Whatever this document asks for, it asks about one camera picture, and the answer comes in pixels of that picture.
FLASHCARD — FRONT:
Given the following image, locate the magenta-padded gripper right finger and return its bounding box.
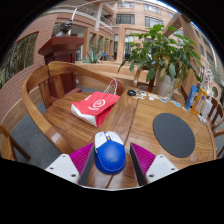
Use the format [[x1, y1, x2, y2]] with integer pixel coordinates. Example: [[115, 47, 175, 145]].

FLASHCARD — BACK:
[[129, 142, 179, 187]]

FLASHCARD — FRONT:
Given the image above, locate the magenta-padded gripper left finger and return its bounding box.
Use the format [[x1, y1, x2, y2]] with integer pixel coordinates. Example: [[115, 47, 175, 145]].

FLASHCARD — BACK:
[[44, 142, 96, 186]]

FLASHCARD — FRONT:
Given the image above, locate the blue and white computer mouse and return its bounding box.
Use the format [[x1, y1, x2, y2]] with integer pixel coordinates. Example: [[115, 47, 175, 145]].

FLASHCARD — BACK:
[[94, 130, 127, 175]]

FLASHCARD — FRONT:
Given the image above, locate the round dark grey mouse pad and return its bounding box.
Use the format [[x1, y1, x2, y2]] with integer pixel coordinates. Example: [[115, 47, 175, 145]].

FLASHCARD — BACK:
[[152, 112, 196, 159]]

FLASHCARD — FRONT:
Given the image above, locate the red and white paper bag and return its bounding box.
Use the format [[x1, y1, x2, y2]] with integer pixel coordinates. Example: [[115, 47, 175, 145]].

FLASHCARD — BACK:
[[70, 78, 121, 128]]

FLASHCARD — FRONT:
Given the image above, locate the large curved wooden armchair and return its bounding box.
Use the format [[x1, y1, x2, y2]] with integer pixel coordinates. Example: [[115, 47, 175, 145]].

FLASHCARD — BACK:
[[20, 60, 125, 154]]

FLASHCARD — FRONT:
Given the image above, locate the blue squeeze tube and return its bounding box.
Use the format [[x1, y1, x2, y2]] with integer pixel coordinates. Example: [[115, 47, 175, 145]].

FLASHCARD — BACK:
[[185, 84, 199, 111]]

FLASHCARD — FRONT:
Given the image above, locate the yellow liquid bottle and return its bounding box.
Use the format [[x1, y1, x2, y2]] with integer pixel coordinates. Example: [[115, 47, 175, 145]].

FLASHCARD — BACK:
[[191, 83, 208, 115]]

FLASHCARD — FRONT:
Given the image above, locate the leafy plant in white pot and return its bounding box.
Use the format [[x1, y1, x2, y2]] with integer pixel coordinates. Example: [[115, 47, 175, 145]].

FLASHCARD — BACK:
[[118, 23, 203, 99]]

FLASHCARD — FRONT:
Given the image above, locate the spiky green agave plant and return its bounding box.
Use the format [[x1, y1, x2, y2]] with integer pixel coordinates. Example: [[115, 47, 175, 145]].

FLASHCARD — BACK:
[[81, 45, 105, 64]]

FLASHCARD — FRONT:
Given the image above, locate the dark red wooden lectern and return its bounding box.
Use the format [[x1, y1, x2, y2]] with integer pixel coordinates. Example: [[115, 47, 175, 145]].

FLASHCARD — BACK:
[[37, 35, 85, 101]]

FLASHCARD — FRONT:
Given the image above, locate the dark bust statue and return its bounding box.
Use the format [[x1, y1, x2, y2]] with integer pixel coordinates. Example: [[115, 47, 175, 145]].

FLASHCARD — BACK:
[[54, 19, 74, 38]]

